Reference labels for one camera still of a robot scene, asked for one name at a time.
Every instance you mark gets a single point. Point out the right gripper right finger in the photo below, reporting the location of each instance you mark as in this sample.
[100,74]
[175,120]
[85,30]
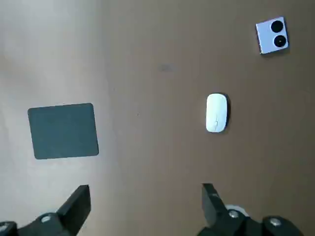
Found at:
[214,209]

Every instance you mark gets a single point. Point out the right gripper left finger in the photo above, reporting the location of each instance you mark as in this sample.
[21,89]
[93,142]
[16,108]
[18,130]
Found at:
[69,211]

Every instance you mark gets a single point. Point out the white computer mouse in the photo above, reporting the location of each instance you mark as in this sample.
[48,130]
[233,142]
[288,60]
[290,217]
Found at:
[216,113]

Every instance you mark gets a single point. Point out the black mouse pad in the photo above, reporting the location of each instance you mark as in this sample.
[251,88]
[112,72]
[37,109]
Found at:
[62,131]

